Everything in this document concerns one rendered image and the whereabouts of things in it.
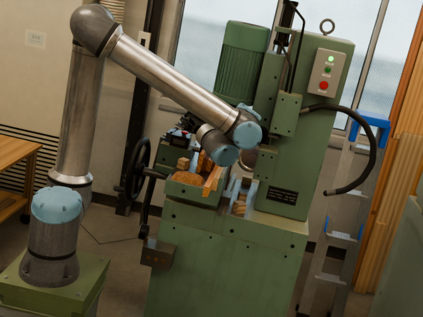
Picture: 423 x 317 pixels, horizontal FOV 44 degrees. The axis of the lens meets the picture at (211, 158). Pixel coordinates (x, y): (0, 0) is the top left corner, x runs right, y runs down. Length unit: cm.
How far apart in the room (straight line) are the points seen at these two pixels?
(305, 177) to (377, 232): 134
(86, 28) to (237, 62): 68
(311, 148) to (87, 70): 89
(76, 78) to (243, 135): 55
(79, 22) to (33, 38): 180
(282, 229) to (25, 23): 206
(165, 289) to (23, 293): 68
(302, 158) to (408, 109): 142
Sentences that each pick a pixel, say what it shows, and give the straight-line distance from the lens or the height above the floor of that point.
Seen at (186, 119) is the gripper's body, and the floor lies 114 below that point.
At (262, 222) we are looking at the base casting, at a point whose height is 80.
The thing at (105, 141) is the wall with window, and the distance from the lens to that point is 364.
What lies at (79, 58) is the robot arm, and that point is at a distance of 169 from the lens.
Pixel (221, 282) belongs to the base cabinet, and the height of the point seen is 51.
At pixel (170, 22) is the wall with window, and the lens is 341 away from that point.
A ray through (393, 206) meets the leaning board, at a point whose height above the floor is 59.
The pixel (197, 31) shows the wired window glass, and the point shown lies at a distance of 346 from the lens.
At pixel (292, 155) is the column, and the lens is 204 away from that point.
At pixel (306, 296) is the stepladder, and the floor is 14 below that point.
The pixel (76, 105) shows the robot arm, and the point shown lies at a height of 117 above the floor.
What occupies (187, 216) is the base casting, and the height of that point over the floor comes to 75.
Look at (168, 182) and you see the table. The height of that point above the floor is 89.
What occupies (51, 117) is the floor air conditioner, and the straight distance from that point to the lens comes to 340.
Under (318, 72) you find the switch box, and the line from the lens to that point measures 191.
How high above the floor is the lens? 160
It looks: 18 degrees down
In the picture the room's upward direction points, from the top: 12 degrees clockwise
